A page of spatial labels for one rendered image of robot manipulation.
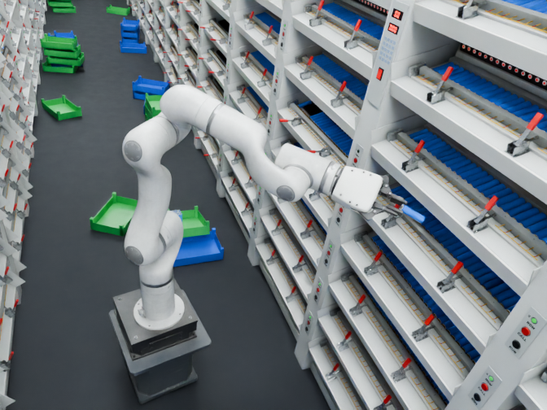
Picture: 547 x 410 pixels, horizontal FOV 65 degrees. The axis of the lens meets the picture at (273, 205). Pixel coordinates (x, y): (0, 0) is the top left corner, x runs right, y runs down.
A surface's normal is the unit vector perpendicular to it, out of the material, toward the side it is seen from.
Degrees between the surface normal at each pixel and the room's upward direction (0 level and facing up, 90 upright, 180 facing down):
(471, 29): 108
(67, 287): 0
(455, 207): 18
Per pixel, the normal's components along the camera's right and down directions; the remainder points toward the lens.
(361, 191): -0.09, -0.21
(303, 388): 0.14, -0.81
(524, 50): -0.92, 0.35
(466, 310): -0.15, -0.74
